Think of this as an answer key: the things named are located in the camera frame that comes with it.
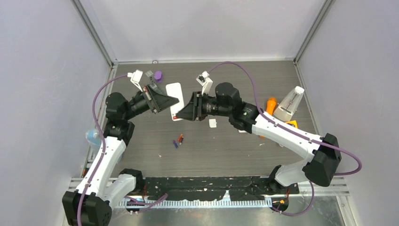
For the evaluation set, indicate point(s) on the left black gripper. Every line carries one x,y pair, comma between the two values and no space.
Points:
158,102

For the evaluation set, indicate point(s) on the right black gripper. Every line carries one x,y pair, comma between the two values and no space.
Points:
194,109

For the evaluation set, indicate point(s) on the white remote control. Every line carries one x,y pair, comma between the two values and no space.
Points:
175,90

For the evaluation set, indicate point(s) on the white battery cover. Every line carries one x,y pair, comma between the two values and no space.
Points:
212,123

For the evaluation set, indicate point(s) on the purple battery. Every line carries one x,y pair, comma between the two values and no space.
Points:
175,144

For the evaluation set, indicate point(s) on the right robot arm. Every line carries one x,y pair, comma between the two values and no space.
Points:
319,157

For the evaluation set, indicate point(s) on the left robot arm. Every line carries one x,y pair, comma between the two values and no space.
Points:
92,202

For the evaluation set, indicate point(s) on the purple plastic cup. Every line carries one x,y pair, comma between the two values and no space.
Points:
158,76

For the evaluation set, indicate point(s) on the blue plastic bottle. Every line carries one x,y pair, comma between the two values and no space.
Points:
94,140

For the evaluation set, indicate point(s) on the yellow toy piece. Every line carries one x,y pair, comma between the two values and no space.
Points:
292,123

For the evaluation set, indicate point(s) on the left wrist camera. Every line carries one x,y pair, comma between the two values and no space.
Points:
135,78

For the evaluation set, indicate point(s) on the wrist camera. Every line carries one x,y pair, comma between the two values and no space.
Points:
204,80
135,78

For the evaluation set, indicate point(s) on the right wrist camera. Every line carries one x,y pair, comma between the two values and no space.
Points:
204,80

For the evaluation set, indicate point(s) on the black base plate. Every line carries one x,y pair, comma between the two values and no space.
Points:
244,188

